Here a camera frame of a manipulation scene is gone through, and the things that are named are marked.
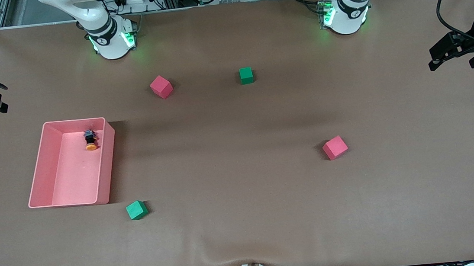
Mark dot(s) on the orange capped black push button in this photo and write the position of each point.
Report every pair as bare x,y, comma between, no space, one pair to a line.
90,140

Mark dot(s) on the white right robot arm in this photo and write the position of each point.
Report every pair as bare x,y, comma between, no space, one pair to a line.
111,45

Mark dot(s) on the pink plastic bin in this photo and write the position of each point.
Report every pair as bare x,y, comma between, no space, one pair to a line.
75,174

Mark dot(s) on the pink foam cube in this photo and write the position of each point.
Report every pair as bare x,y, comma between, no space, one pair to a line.
335,147
161,87

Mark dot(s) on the green foam cube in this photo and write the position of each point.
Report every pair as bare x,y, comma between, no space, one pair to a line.
136,210
246,75

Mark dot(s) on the brown table mat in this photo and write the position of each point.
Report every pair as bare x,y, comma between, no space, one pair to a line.
229,229

